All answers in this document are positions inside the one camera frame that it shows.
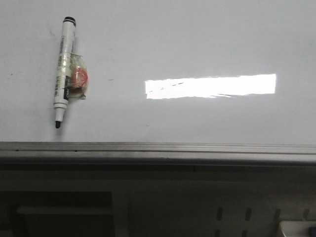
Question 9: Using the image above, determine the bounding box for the aluminium whiteboard tray rail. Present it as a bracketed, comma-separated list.
[0, 142, 316, 169]

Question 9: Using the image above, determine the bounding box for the white marker holder box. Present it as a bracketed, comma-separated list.
[276, 221, 316, 237]

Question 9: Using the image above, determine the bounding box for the white whiteboard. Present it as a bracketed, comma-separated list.
[0, 0, 316, 145]

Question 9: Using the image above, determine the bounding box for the white black whiteboard marker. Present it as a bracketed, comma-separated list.
[53, 16, 76, 129]

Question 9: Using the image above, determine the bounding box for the white pegboard panel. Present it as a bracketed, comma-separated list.
[127, 181, 316, 237]

